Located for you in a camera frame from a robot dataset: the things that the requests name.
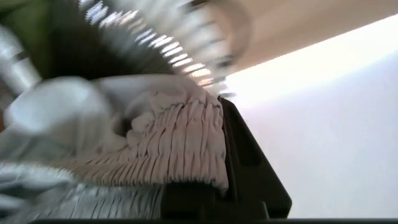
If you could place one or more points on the green garment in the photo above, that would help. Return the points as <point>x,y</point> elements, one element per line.
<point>31,37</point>

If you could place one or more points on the pale grey shorts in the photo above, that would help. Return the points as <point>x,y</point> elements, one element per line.
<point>174,143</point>

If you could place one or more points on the white laundry basket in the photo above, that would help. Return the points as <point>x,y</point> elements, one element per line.
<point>174,53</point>

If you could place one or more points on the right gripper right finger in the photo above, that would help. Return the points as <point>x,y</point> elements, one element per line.
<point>252,174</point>

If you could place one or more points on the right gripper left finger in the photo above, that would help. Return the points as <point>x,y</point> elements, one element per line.
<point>183,196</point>

